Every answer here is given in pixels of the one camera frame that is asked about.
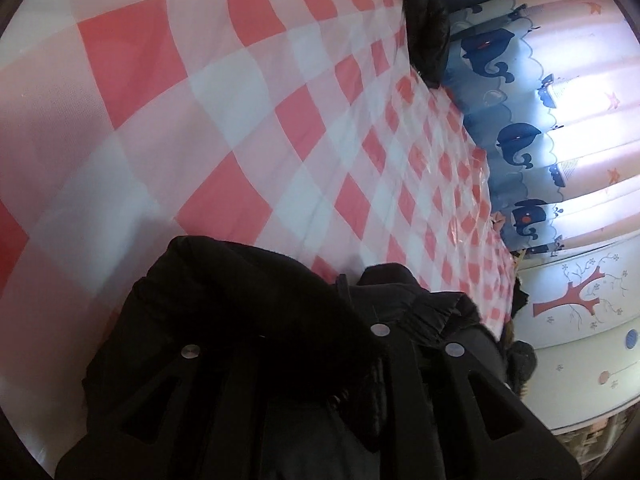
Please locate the whale print curtain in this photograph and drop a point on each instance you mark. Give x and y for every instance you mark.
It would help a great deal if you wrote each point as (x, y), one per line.
(549, 90)

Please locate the white wardrobe with tree decal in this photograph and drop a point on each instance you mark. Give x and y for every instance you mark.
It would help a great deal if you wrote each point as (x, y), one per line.
(582, 318)

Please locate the black puffer jacket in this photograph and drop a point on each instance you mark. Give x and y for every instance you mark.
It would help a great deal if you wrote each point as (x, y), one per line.
(229, 361)

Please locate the pink checkered bed cover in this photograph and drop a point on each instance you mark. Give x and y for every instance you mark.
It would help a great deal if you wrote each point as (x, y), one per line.
(294, 125)

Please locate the black coat at headboard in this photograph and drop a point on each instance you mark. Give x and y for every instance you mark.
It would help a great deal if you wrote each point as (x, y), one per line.
(428, 38)

